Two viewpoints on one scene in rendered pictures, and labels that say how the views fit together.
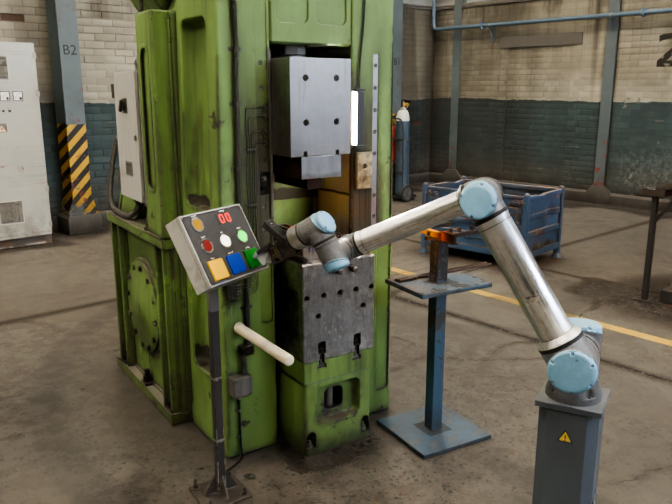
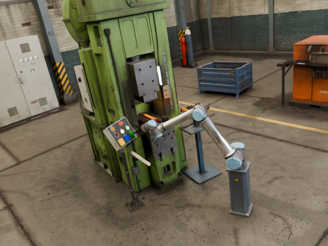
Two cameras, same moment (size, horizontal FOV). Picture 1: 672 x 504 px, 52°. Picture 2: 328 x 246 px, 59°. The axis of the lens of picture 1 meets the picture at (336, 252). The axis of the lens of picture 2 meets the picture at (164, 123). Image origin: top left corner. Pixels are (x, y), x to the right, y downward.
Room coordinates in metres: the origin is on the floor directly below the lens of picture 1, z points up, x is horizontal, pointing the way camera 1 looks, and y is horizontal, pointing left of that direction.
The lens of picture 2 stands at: (-0.56, -0.26, 2.38)
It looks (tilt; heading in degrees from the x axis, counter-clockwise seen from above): 22 degrees down; 3
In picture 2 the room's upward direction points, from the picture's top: 10 degrees counter-clockwise
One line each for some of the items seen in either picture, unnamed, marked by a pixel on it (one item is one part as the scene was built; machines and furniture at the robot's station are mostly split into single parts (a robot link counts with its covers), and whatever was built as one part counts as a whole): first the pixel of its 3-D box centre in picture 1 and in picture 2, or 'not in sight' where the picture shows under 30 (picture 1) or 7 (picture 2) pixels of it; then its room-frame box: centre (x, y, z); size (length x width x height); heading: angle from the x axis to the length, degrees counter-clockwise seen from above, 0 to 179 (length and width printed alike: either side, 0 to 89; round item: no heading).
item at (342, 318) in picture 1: (307, 293); (153, 135); (3.13, 0.14, 0.69); 0.56 x 0.38 x 0.45; 34
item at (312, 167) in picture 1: (296, 162); (142, 94); (3.09, 0.18, 1.32); 0.42 x 0.20 x 0.10; 34
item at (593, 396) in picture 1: (574, 381); (238, 161); (2.21, -0.83, 0.65); 0.19 x 0.19 x 0.10
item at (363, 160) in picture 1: (363, 170); (165, 92); (3.20, -0.13, 1.27); 0.09 x 0.02 x 0.17; 124
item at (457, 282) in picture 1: (438, 282); (196, 126); (3.08, -0.48, 0.76); 0.40 x 0.30 x 0.02; 119
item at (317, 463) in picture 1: (328, 450); (168, 185); (2.88, 0.04, 0.01); 0.58 x 0.39 x 0.01; 124
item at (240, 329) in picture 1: (263, 343); (140, 158); (2.65, 0.30, 0.62); 0.44 x 0.05 x 0.05; 34
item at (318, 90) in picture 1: (304, 106); (141, 75); (3.11, 0.14, 1.56); 0.42 x 0.39 x 0.40; 34
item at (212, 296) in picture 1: (215, 372); (126, 170); (2.54, 0.48, 0.54); 0.04 x 0.04 x 1.08; 34
